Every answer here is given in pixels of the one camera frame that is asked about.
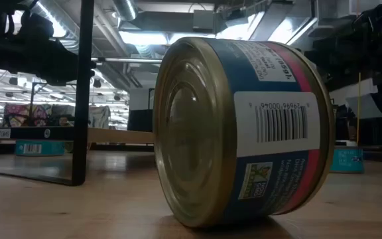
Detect grey draped cloth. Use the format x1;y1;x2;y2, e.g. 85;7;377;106
88;105;111;129

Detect grey ceiling box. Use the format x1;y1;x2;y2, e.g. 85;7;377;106
192;9;215;33

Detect grey angled panel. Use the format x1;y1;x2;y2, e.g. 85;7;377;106
345;94;382;120

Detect ceiling light panel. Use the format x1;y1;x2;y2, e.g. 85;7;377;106
119;31;217;46

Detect large ribbed silver duct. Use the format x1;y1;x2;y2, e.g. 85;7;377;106
31;0;79;44

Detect teal tuna can silver lid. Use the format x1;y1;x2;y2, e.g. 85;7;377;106
330;145;365;174
14;139;66;157

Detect colourful patterned cloth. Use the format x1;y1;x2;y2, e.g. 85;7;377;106
2;103;52;127

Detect round silver duct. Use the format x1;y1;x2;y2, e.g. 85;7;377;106
113;0;138;21

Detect long ceiling light strip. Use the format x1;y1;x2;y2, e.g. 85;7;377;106
91;56;164;64

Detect thin black stand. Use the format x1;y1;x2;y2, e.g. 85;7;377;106
28;82;46;127

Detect wooden shelf black metal legs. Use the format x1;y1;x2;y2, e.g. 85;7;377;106
0;0;155;187

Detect white black partition panel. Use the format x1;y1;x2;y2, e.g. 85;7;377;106
127;88;155;132

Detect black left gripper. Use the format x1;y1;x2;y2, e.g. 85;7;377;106
0;35;76;87

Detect blue pink can gold lid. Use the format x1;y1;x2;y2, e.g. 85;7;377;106
153;36;336;228

